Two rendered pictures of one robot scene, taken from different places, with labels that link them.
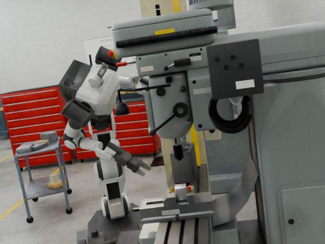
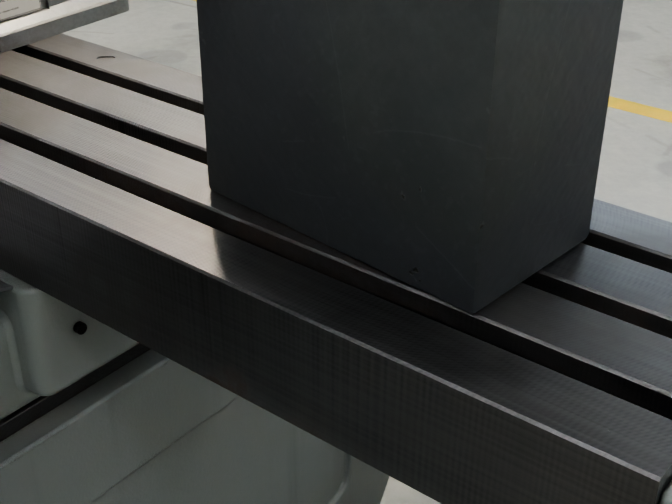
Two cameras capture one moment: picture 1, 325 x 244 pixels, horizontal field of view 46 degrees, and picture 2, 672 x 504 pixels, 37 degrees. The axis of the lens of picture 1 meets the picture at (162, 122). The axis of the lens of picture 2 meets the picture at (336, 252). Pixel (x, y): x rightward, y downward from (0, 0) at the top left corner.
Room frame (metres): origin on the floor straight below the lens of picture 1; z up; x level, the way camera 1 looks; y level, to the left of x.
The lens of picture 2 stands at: (2.51, -0.60, 1.26)
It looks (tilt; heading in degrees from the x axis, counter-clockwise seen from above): 30 degrees down; 121
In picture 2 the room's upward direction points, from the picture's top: straight up
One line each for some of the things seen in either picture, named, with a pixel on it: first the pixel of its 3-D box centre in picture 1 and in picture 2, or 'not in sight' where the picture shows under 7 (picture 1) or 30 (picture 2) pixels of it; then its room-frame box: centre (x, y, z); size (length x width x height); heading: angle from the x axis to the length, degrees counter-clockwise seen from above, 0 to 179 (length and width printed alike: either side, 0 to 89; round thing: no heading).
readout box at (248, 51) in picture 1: (234, 69); not in sight; (1.49, -0.31, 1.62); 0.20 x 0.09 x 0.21; 82
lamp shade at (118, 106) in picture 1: (121, 108); not in sight; (1.87, 0.19, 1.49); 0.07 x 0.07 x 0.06
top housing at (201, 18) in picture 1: (164, 34); not in sight; (1.86, -0.07, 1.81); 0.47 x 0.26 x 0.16; 82
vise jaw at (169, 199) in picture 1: (169, 196); not in sight; (1.73, 0.02, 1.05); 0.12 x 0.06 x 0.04; 175
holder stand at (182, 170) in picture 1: (184, 161); (396, 63); (2.25, -0.10, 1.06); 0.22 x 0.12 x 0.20; 167
